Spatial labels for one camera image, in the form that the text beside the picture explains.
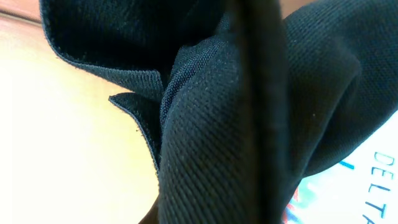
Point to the black t-shirt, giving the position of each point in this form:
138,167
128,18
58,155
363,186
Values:
236,105

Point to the light blue folded t-shirt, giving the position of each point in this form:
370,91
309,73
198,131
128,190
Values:
361,189

